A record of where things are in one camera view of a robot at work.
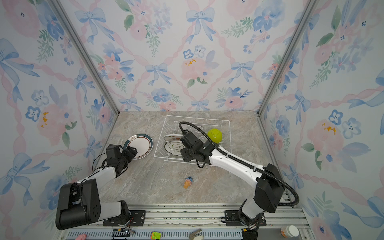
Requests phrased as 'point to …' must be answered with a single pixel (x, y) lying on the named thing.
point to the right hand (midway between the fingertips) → (187, 150)
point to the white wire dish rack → (171, 126)
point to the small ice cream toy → (188, 182)
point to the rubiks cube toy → (156, 235)
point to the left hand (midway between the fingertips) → (132, 150)
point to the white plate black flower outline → (174, 147)
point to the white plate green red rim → (142, 142)
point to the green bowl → (215, 135)
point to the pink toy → (81, 237)
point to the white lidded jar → (289, 231)
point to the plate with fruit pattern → (173, 137)
